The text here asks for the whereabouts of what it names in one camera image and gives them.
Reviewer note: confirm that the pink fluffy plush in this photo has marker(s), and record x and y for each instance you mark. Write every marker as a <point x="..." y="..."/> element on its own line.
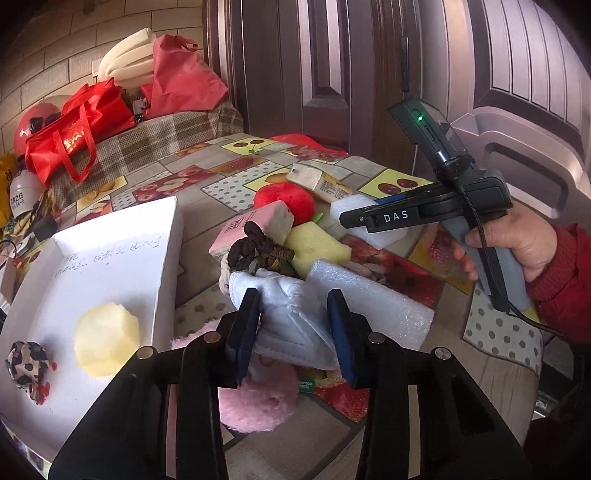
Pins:
<point x="258" y="401"/>

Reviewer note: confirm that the yellow sponge block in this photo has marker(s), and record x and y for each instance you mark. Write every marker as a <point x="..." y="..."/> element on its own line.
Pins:
<point x="318" y="247"/>

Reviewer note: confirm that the fruit printed tablecloth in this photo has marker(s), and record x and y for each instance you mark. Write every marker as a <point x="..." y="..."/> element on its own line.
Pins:
<point x="221" y="184"/>

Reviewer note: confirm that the white foam box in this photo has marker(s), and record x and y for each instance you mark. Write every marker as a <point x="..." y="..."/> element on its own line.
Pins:
<point x="111" y="272"/>

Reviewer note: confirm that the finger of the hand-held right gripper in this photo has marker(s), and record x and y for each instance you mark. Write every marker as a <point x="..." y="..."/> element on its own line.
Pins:
<point x="353" y="218"/>

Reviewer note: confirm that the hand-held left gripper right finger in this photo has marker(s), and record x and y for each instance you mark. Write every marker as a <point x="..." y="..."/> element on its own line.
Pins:
<point x="340" y="339"/>

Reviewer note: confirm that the plain red bag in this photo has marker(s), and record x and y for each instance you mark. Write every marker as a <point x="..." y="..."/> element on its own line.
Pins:
<point x="180" y="78"/>

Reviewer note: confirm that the person's right hand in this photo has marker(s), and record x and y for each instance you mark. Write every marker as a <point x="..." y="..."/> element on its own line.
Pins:
<point x="521" y="237"/>

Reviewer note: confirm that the yellow bag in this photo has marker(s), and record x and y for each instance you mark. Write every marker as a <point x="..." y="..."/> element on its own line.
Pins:
<point x="7" y="184"/>

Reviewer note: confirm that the leopard print scrunchie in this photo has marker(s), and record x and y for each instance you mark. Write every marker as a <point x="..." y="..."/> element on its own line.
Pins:
<point x="25" y="369"/>

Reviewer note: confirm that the white foam block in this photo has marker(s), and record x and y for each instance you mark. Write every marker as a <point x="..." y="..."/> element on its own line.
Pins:
<point x="369" y="237"/>

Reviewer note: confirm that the red helmet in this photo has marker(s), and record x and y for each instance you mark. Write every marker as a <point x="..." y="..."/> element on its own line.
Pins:
<point x="30" y="127"/>

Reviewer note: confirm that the pink tissue packet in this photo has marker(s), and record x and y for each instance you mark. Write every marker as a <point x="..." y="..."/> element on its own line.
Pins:
<point x="249" y="224"/>

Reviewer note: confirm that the red plush apple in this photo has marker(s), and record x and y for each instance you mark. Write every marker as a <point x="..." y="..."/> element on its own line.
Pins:
<point x="286" y="198"/>

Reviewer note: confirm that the red plastic stool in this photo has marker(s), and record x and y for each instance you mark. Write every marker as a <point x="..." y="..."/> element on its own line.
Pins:
<point x="300" y="141"/>

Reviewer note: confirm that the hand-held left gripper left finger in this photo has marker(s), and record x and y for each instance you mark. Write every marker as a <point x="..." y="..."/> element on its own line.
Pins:
<point x="244" y="339"/>

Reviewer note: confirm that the silver snack packet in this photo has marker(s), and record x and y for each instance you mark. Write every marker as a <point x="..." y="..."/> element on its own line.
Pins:
<point x="318" y="182"/>

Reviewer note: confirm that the white foam sheet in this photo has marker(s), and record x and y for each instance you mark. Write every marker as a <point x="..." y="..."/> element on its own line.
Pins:
<point x="369" y="304"/>

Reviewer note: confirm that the person's right forearm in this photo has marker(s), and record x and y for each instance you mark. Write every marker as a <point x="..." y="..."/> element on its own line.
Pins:
<point x="568" y="281"/>

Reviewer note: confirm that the plaid covered sofa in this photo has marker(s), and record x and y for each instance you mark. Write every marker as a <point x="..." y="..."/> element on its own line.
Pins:
<point x="152" y="138"/>

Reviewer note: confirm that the black charger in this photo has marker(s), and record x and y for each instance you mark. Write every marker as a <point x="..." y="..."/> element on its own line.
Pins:
<point x="44" y="228"/>

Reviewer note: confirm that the brown metal door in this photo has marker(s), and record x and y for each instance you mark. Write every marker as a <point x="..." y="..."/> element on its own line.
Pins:
<point x="323" y="55"/>

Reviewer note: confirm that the round yellow sponge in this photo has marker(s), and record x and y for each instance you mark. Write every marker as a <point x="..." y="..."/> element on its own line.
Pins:
<point x="106" y="337"/>

